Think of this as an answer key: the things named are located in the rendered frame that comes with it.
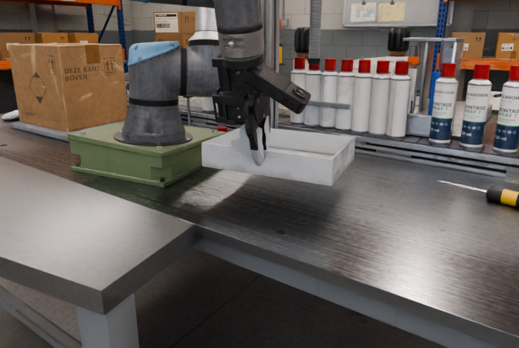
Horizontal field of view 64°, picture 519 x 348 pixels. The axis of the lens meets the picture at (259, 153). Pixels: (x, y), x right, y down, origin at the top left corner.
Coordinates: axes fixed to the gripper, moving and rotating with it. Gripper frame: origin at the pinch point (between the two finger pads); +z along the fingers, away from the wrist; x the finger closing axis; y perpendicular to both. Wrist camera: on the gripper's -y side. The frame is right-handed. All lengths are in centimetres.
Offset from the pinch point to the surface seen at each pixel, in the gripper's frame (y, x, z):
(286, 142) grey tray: 1.3, -18.5, 6.3
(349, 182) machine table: -13.9, -16.3, 13.8
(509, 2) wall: -111, -483, 60
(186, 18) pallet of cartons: 226, -355, 47
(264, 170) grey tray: -0.4, 0.8, 2.1
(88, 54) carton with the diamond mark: 75, -41, -7
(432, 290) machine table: -30.8, 20.2, 4.8
